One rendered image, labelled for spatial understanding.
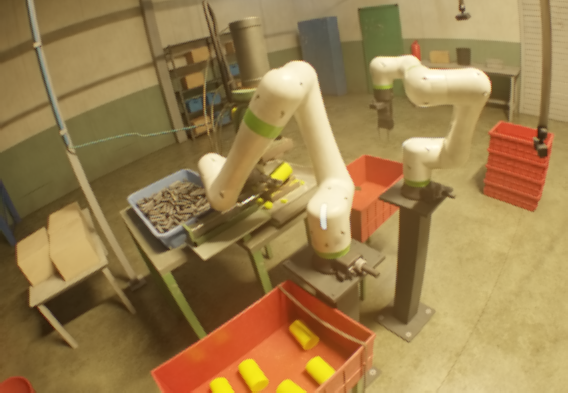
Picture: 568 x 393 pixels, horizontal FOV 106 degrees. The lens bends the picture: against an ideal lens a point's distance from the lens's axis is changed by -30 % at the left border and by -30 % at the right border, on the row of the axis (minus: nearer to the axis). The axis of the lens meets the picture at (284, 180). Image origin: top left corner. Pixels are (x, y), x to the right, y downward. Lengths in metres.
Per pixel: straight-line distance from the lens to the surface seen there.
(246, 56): 1.14
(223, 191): 0.98
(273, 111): 0.79
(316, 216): 0.89
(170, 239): 1.26
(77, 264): 2.29
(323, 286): 0.99
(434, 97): 0.97
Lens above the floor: 1.65
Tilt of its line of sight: 26 degrees down
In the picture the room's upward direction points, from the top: 12 degrees counter-clockwise
